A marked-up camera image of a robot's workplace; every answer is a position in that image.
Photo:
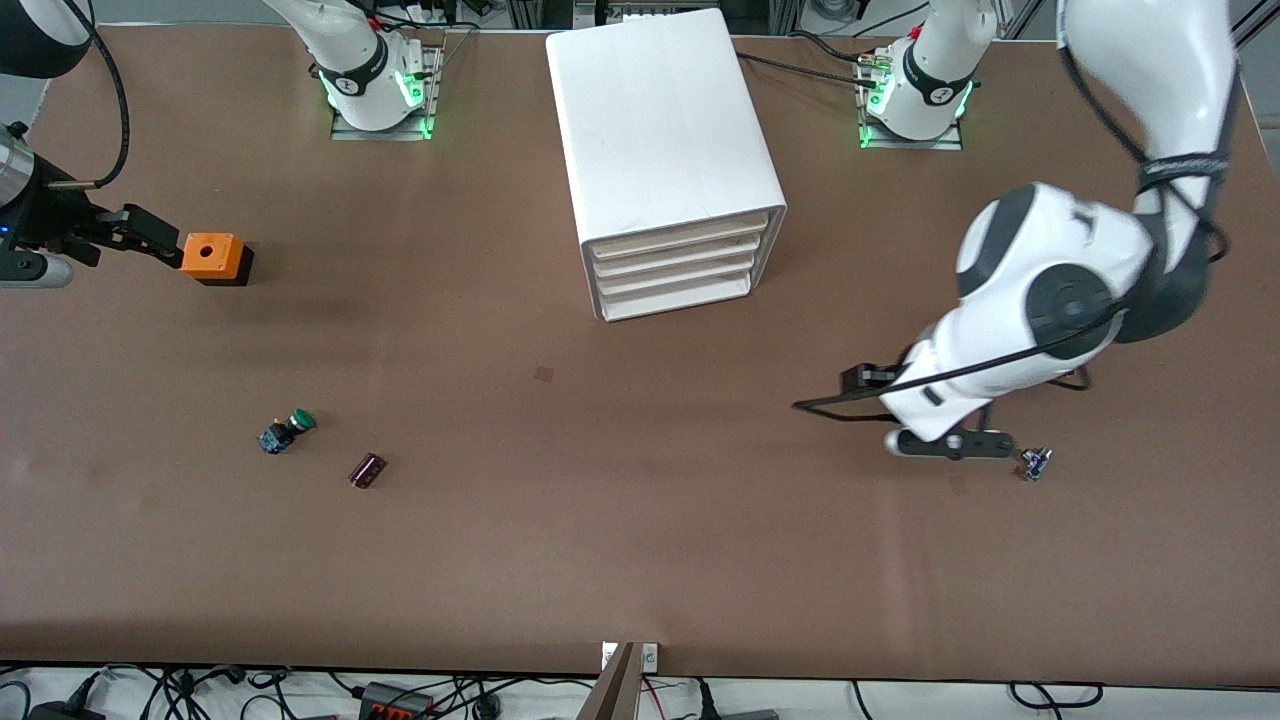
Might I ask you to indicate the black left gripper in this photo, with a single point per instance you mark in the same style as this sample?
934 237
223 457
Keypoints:
862 379

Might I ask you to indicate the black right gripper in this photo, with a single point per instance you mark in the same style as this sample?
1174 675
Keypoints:
50 217

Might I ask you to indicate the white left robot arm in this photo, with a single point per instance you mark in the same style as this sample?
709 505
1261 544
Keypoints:
1050 260

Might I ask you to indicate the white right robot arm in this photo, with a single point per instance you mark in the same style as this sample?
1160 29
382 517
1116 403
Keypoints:
360 50

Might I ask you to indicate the orange button box with hole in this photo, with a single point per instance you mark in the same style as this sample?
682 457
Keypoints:
225 258

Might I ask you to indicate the white plastic drawer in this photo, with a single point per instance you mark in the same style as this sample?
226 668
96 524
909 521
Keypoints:
672 302
680 260
680 238
675 281

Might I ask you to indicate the green push button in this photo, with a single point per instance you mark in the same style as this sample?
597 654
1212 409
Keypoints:
300 420

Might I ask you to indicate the white drawer cabinet shell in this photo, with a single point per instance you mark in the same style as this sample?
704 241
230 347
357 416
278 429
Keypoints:
650 120

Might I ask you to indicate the small blue electronic component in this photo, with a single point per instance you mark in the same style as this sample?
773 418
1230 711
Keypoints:
1034 463

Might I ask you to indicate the maroon cylindrical component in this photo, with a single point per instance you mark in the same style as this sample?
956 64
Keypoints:
367 471

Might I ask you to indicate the brown wooden bar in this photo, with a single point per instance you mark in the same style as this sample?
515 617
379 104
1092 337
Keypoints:
612 695

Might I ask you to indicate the black power adapter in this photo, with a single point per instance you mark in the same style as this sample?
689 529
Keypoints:
60 712

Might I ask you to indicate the black orange power strip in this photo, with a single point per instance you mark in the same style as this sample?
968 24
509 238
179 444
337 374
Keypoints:
385 700

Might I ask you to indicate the small white bracket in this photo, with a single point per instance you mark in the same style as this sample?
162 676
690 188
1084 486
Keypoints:
608 655
650 655

